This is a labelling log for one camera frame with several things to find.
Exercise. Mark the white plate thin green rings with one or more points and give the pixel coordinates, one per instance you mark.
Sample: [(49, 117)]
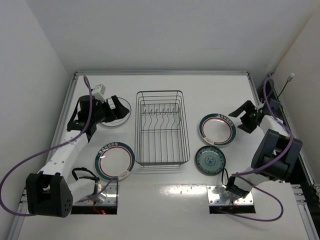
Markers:
[(122, 120)]

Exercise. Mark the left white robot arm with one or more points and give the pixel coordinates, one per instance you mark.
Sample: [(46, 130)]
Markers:
[(56, 187)]

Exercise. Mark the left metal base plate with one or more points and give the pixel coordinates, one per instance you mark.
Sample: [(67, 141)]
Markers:
[(107, 198)]

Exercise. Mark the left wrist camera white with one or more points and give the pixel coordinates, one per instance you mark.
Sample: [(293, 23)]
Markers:
[(98, 92)]

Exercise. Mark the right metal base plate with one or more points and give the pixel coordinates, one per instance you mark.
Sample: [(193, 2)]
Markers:
[(219, 197)]

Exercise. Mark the black wall cable white plug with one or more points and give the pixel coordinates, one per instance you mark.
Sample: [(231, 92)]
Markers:
[(288, 80)]

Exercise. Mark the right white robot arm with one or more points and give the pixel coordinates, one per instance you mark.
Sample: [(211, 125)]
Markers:
[(276, 155)]

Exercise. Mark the metal base plate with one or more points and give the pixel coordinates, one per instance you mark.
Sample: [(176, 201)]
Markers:
[(219, 197), (107, 198)]

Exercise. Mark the grey wire dish rack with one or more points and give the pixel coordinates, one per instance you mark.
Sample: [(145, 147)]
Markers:
[(161, 129)]

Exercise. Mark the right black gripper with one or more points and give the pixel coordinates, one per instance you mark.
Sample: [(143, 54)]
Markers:
[(247, 117)]

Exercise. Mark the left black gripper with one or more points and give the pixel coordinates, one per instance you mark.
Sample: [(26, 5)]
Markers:
[(109, 110)]

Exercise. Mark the small blue patterned plate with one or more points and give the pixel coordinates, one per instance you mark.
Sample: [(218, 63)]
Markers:
[(210, 160)]

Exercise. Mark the green red rim plate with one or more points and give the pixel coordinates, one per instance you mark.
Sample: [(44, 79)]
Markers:
[(217, 130), (114, 160)]

